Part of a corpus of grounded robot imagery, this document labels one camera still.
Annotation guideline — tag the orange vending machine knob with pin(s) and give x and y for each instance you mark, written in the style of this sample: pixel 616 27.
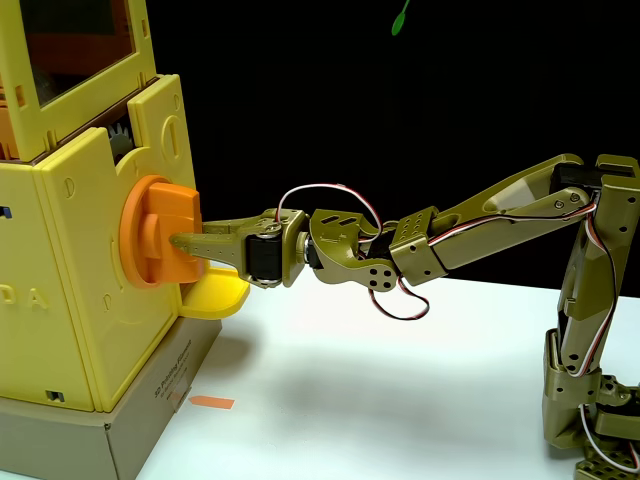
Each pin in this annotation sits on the orange vending machine knob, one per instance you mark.
pixel 160 210

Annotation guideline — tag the white gear in machine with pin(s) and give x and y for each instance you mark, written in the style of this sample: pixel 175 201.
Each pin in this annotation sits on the white gear in machine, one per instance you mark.
pixel 120 142

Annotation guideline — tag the yellow plastic vending machine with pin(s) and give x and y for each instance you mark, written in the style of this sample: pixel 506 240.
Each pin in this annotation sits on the yellow plastic vending machine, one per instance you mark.
pixel 65 275

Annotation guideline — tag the yellow dispensing tray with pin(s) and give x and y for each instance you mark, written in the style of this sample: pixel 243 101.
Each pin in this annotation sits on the yellow dispensing tray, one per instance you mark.
pixel 215 300

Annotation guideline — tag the orange tape arrow marker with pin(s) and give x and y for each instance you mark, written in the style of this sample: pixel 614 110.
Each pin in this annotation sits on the orange tape arrow marker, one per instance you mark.
pixel 212 402

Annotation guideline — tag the brown cardboard box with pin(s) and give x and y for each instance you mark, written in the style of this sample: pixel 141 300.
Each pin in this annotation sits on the brown cardboard box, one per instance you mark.
pixel 150 415

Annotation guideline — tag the green leaf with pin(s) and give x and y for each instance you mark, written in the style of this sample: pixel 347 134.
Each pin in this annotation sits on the green leaf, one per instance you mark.
pixel 399 22

